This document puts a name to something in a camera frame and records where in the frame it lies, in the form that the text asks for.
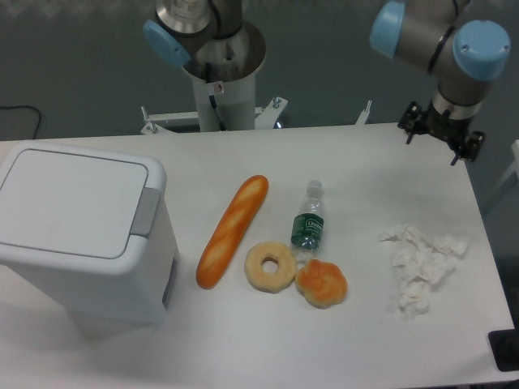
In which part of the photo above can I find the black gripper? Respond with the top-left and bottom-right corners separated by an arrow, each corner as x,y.
397,99 -> 486,166

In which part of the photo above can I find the white push-lid trash can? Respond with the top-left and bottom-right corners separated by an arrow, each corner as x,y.
1,141 -> 178,323

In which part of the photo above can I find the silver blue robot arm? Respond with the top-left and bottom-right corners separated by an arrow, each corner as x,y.
143,1 -> 511,161

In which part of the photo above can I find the white furniture at right edge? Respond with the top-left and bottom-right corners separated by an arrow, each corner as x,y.
480,139 -> 519,218

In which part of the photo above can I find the crumpled white tissue paper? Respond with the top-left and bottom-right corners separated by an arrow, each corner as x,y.
380,224 -> 470,319

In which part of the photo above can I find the green label plastic bottle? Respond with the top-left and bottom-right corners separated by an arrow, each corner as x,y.
290,180 -> 324,263

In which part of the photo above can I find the golden knotted bread roll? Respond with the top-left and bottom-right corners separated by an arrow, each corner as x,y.
294,259 -> 348,309

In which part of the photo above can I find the orange baguette bread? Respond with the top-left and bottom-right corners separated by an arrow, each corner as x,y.
195,175 -> 268,289

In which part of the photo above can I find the black device at table edge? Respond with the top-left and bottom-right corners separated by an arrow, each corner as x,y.
488,329 -> 518,372

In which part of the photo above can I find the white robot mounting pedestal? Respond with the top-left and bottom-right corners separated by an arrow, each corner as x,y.
139,19 -> 374,135

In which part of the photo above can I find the pale ring donut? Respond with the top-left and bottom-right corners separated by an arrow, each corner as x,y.
244,241 -> 297,293

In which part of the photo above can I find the black cable on floor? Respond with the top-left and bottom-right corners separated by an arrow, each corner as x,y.
0,105 -> 42,139

